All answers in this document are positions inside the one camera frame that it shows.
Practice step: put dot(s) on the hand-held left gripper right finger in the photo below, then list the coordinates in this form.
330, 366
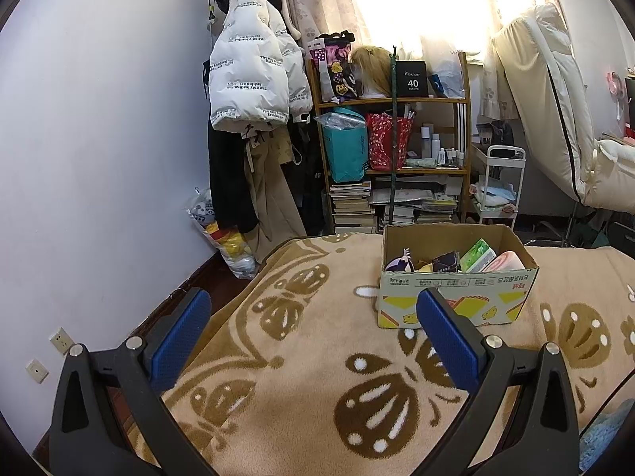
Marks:
449, 339

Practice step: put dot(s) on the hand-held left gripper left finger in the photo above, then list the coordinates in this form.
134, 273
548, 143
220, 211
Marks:
181, 339

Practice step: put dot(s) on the printed cardboard box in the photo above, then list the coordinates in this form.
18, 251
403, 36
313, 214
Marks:
506, 297

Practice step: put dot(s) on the yellow plush toy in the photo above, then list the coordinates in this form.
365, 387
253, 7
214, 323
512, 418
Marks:
425, 266

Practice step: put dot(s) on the black soft packet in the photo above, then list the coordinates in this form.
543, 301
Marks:
445, 263

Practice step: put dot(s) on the green tissue pack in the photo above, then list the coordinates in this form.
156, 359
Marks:
476, 257

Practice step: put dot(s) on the purple white plush doll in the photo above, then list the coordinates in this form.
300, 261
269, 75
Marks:
399, 262

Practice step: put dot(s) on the pink roll plush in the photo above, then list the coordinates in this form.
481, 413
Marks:
508, 262

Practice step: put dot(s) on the plastic bag of toys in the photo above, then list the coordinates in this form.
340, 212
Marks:
228, 248

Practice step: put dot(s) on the beige butterfly blanket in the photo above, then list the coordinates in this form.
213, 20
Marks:
317, 337

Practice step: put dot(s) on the pile of magazines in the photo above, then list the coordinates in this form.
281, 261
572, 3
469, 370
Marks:
421, 206

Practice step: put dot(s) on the blue white cloth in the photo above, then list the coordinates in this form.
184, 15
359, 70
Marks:
493, 194

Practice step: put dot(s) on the black hanging coat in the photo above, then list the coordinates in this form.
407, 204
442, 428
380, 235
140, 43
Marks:
228, 183

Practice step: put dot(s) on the stack of books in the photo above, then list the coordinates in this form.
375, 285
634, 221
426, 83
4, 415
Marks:
352, 208

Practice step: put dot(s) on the beige hanging coat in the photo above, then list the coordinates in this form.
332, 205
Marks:
273, 198

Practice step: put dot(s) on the mint green pouch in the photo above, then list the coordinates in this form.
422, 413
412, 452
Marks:
420, 163

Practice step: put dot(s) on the person's blue fleece clothing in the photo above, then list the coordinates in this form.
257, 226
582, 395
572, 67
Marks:
600, 441

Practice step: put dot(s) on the group of toiletry bottles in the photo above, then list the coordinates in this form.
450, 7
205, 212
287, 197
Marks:
436, 151

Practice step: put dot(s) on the white utility cart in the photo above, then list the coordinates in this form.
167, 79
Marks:
506, 158

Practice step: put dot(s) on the green pole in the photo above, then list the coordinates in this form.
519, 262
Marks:
394, 148

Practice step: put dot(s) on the black tote bag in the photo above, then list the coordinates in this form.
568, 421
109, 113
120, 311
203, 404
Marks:
310, 183

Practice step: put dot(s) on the red gift bag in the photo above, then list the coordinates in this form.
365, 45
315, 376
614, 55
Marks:
382, 144

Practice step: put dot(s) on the teal paper bag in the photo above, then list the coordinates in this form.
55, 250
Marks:
345, 156

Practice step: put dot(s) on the wooden shelf rack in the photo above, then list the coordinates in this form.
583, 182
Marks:
426, 100

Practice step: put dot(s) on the clear plastic bag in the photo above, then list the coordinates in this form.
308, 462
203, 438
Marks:
340, 120

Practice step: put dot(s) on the cream office chair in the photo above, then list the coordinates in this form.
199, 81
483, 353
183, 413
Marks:
536, 99

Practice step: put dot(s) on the floral sheer curtain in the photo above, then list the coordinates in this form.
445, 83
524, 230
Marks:
496, 84
307, 0

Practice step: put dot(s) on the black cardboard box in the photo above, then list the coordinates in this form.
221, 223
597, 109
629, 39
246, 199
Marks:
411, 82

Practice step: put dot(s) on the white plastic bag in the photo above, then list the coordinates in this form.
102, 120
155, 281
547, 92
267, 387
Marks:
446, 77

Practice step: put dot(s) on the blonde wig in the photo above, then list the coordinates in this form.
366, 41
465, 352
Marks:
369, 67

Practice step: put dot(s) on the white puffer jacket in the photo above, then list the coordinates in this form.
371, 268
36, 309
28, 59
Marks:
248, 59

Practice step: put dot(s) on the black pink patterned bag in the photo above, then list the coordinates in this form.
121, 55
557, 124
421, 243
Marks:
330, 69

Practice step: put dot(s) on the black monitor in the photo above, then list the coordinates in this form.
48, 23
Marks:
631, 101

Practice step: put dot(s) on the pink desk fan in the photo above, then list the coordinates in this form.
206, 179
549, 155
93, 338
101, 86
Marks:
616, 90

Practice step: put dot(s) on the white wall socket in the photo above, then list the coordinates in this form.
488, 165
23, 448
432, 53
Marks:
62, 341
37, 371

